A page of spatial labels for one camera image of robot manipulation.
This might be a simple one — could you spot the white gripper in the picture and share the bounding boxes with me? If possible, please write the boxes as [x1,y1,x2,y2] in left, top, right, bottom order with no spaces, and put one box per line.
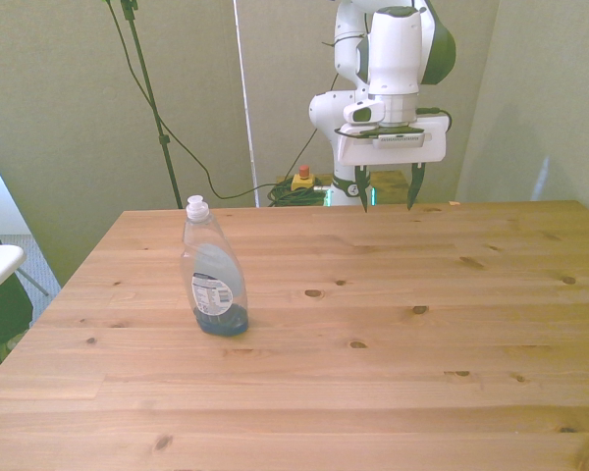
[336,114,449,214]

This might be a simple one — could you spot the clear dish soap bottle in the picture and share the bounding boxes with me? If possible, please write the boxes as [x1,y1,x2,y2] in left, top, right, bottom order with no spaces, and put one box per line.
[180,194,250,339]

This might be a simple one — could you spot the yellow emergency stop button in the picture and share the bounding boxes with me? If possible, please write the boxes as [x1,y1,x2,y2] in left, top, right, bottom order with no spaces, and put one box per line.
[291,165,317,192]

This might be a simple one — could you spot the white vertical pole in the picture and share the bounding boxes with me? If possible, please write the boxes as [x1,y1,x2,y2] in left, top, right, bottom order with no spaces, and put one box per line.
[232,0,262,209]

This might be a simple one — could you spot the black coiled cable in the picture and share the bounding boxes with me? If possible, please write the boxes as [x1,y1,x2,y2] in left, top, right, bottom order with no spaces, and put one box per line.
[267,182,328,208]

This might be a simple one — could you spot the black hanging cable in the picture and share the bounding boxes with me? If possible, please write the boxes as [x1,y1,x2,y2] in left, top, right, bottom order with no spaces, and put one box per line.
[100,0,320,201]

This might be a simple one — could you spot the black camera stand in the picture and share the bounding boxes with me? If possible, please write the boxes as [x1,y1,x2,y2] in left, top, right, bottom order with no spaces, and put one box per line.
[119,0,185,210]

